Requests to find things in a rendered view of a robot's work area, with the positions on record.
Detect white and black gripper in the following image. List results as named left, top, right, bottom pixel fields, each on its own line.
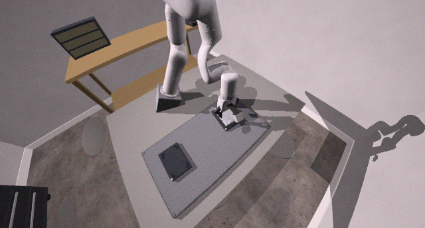
left=214, top=96, right=239, bottom=118

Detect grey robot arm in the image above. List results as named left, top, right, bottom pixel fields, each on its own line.
left=160, top=0, right=238, bottom=100

